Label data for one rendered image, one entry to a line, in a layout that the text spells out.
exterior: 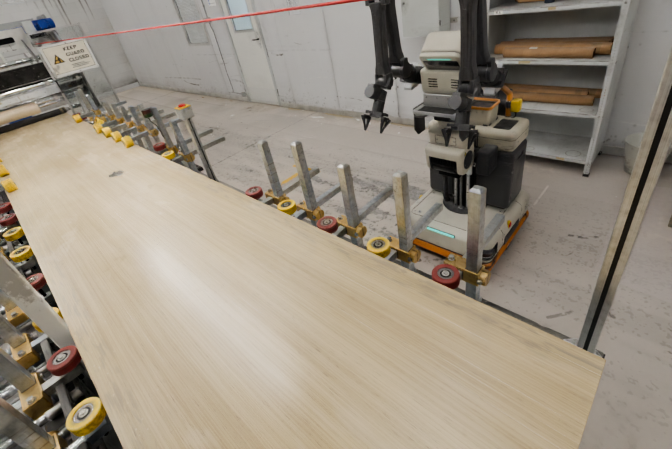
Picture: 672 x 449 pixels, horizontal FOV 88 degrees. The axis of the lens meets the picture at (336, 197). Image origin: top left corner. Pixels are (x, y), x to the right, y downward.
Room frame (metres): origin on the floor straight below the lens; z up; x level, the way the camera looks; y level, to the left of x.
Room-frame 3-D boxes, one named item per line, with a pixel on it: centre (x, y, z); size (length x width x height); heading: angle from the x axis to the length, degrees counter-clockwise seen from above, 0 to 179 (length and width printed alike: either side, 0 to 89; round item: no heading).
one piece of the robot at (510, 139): (1.93, -0.91, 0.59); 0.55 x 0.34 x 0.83; 41
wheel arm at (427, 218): (1.04, -0.26, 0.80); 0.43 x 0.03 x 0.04; 131
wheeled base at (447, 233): (1.87, -0.84, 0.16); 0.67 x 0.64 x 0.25; 131
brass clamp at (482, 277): (0.78, -0.36, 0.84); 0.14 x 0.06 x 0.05; 41
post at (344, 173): (1.14, -0.05, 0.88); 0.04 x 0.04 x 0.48; 41
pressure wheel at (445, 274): (0.72, -0.27, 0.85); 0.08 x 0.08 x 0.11
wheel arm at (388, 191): (1.23, -0.09, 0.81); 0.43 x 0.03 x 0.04; 131
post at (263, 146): (1.52, 0.28, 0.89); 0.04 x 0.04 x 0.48; 41
